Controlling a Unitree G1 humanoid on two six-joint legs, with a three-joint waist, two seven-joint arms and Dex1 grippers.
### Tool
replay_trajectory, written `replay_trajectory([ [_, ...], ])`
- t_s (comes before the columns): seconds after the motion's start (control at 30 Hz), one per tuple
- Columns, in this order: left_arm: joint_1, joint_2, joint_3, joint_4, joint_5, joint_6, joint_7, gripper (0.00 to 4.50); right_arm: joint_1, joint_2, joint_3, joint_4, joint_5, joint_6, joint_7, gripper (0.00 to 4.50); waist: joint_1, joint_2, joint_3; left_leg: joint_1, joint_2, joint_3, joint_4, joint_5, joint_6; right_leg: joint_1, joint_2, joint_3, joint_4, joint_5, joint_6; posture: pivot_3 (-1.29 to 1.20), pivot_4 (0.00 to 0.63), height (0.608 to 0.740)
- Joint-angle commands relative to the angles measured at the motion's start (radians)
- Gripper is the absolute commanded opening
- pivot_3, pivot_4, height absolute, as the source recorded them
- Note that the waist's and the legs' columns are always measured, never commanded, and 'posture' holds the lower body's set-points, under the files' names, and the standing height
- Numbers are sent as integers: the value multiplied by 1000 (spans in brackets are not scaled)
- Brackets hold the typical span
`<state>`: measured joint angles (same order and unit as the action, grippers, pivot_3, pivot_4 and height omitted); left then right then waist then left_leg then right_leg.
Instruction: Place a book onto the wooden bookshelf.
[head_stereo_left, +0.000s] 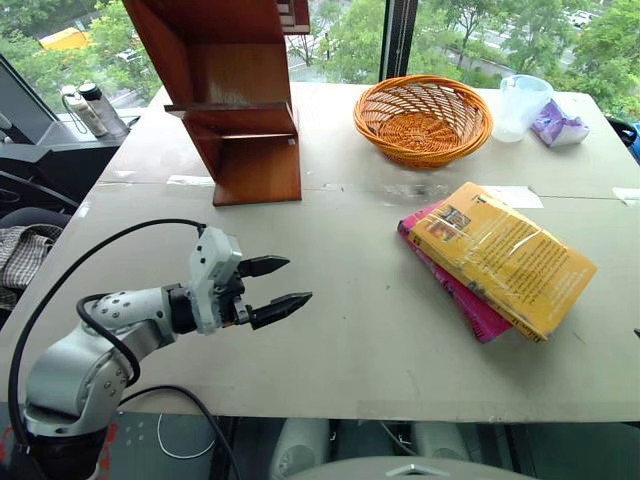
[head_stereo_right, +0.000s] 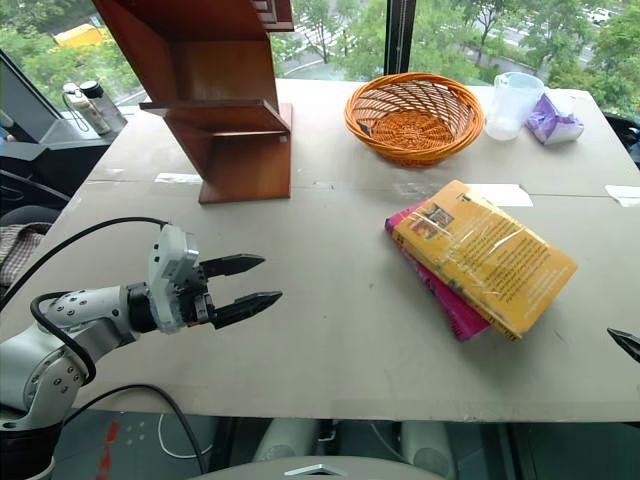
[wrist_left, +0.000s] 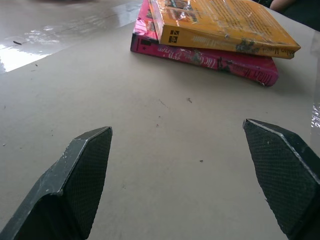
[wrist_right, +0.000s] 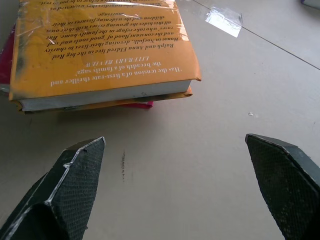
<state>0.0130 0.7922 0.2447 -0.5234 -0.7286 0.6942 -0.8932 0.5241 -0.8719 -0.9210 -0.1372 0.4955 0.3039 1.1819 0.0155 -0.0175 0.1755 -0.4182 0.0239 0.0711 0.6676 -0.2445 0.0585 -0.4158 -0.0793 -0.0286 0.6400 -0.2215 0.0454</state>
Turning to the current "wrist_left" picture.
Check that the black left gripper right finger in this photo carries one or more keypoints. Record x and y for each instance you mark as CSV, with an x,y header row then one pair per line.
x,y
287,175

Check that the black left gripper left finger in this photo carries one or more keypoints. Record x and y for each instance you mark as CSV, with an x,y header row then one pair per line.
x,y
75,180

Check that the pink hardcover book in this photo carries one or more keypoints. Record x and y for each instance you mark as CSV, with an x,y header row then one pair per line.
x,y
200,58

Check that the yellow hardcover book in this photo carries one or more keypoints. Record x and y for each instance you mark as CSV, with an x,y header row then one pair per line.
x,y
225,22

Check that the dark rounded background object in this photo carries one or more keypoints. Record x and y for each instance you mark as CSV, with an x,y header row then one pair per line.
x,y
297,10

